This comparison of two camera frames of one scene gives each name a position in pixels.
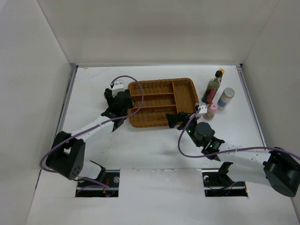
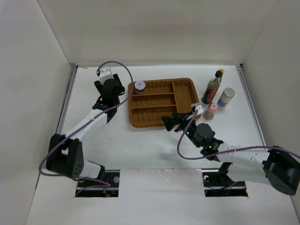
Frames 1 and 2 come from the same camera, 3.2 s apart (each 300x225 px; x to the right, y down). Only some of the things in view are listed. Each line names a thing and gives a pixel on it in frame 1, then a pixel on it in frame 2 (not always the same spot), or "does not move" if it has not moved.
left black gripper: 111,99 -> 100,86
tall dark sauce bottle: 211,90 does not move
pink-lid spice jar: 212,108 does not move
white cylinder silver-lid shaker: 227,94 does not move
